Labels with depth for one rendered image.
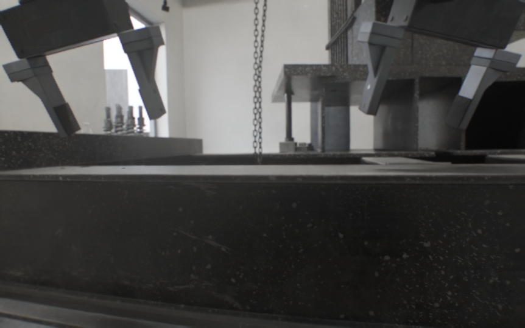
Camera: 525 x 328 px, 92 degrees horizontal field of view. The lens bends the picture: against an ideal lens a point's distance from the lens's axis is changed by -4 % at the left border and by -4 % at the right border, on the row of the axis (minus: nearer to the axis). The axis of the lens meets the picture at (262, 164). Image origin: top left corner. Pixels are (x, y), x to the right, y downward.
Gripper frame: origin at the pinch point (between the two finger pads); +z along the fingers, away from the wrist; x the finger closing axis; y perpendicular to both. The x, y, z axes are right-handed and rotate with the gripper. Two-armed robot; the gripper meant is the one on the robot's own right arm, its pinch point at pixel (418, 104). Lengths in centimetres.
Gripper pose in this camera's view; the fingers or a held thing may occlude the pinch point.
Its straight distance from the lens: 40.4
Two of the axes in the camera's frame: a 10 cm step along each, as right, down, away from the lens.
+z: -1.5, 8.8, 4.4
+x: 9.9, 1.0, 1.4
